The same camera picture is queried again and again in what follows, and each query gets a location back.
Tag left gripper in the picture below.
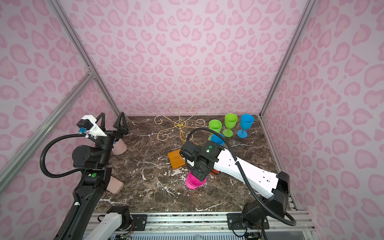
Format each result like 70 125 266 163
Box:
91 113 128 168

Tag magenta wine glass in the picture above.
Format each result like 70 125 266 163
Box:
185 172 207 190

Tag blue wine glass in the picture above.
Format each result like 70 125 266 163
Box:
237 114 255 139
211 134 225 146

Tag green wine glass front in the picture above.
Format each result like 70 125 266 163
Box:
209 120 223 133

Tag green wine glass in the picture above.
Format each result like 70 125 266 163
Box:
209 120 223 133
223 113 238 138

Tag blue wine glass front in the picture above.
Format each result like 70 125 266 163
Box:
237 114 255 139

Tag red wine glass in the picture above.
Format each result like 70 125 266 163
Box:
210 170 221 175

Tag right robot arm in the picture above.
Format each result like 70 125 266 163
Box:
180 141 297 228

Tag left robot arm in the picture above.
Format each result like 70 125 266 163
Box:
54 113 129 240

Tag wooden rack base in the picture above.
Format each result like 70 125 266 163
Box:
168 147 194 170

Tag pink pen holder cup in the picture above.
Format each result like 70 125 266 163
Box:
112 139 127 155

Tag pink sponge block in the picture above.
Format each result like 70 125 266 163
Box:
107 177 124 195

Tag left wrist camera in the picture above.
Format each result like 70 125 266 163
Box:
77 115 107 138

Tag gold wire glass rack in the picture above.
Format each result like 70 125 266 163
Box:
154 106 206 144

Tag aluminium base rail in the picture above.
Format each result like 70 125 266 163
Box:
67 211 319 240

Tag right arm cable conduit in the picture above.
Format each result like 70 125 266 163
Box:
185 127 298 227

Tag diagonal aluminium frame bar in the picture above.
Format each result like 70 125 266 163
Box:
1 71 94 193

